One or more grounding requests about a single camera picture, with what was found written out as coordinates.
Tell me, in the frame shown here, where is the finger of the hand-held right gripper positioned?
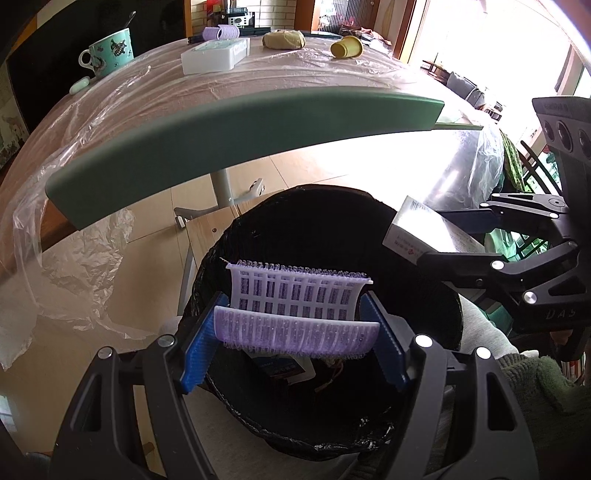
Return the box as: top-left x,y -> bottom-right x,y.
416,240 -> 580,333
434,193 -> 573,245

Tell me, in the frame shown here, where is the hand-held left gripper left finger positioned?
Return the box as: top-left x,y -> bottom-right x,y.
53,305 -> 232,480

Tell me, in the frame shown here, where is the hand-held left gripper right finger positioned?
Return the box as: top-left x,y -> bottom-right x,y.
358,293 -> 541,480

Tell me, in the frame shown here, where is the white blue medicine box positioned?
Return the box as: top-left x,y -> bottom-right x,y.
382,195 -> 485,264

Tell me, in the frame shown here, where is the purple hair roller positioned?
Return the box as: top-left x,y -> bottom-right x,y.
203,24 -> 238,43
213,260 -> 380,361

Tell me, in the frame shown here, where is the black trash bin with bag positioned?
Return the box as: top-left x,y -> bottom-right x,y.
178,185 -> 465,462

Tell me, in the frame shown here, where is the dark wooden chair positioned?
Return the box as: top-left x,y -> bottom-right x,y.
519,138 -> 561,195

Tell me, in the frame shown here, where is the green patterned cloth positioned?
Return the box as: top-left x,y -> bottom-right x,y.
501,134 -> 525,190

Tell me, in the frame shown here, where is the person's grey pants leg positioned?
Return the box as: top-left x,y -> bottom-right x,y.
434,295 -> 522,480

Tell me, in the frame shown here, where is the person's green fleece clothing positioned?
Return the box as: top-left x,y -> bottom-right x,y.
496,351 -> 591,480

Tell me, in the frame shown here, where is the yellow paper cup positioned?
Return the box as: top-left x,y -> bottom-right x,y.
330,36 -> 364,59

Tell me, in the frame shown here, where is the round wooden table green edge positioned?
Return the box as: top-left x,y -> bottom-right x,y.
0,28 -> 485,278

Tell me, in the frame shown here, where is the brown paper bag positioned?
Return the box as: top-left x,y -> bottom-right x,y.
262,29 -> 306,50

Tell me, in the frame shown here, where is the white rectangular box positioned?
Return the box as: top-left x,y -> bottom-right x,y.
181,38 -> 251,76

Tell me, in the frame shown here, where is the black coffee machine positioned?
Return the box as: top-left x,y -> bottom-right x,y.
221,8 -> 256,28

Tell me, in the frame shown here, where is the black television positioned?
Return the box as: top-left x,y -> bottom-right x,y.
7,34 -> 100,139

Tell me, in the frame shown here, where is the turquoise butterfly mug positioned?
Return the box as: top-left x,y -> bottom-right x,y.
78,28 -> 136,78

